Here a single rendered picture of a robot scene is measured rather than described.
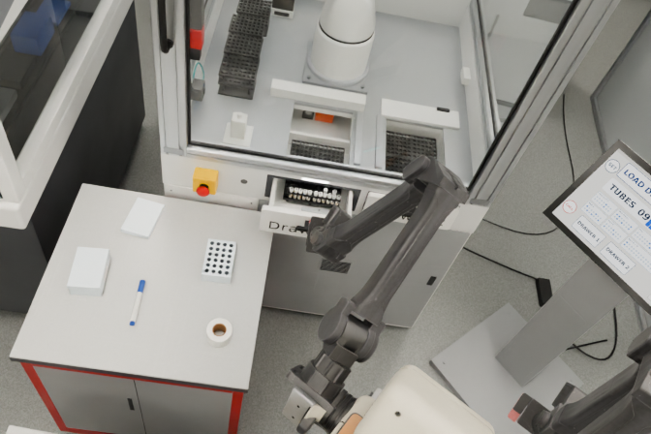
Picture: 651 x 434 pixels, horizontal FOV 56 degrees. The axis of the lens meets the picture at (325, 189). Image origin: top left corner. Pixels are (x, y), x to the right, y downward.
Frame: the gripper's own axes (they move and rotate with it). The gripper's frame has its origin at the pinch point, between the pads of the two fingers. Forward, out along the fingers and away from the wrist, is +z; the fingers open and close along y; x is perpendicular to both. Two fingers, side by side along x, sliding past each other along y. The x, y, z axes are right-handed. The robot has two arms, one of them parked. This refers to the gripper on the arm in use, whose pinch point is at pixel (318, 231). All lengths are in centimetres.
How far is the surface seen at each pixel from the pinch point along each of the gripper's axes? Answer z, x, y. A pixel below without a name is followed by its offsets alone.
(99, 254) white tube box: -3, 61, -16
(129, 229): 8, 56, -9
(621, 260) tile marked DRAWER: -10, -88, 7
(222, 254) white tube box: 2.8, 26.8, -11.5
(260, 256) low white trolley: 7.5, 15.6, -11.2
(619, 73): 167, -174, 99
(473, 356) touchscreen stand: 68, -80, -51
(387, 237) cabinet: 24.1, -26.1, -1.5
